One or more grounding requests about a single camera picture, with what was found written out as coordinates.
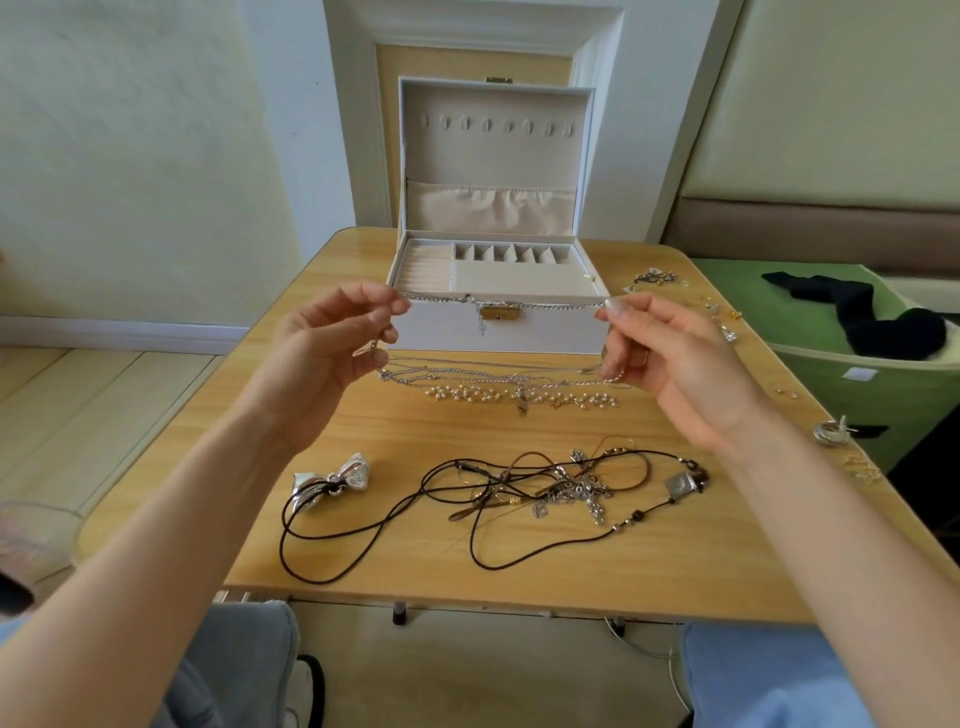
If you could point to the beige padded wall panel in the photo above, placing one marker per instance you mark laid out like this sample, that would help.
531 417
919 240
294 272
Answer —
833 113

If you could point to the person's left forearm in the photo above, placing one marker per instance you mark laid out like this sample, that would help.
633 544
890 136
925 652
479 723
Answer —
135 593

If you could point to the white jewelry box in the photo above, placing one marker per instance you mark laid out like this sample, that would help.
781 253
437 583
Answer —
495 150

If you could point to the small earrings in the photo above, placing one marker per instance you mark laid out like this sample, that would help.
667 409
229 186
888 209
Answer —
654 276

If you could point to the black cloth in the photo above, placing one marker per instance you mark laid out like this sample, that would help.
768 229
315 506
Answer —
885 327

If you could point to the person's left hand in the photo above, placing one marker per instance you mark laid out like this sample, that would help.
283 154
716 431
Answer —
315 368

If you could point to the black object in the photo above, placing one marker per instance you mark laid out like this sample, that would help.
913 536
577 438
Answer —
12 593

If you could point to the person's right hand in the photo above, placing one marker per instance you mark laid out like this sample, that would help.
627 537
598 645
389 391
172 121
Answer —
683 368

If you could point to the person's right forearm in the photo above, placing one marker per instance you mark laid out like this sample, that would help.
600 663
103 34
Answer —
855 585

